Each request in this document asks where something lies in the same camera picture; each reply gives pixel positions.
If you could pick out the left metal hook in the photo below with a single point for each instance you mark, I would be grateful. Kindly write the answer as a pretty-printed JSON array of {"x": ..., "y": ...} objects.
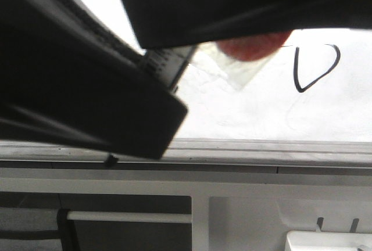
[{"x": 319, "y": 224}]

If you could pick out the white box bottom right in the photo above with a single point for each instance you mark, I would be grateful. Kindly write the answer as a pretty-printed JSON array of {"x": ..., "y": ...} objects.
[{"x": 306, "y": 240}]

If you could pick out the white black whiteboard marker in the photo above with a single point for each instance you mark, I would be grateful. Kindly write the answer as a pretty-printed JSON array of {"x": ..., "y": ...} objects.
[{"x": 165, "y": 62}]

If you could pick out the grey aluminium whiteboard frame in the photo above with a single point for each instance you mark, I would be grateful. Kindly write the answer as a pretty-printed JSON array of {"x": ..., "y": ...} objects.
[{"x": 196, "y": 154}]

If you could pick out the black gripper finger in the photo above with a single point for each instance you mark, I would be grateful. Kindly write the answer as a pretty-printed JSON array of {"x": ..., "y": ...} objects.
[
  {"x": 66, "y": 79},
  {"x": 173, "y": 23}
]

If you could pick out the white horizontal bar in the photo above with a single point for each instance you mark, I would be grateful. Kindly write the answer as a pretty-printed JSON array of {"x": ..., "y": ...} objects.
[{"x": 130, "y": 217}]

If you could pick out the orange round taped pad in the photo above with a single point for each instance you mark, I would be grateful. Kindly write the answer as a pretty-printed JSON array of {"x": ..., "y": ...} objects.
[{"x": 254, "y": 47}]

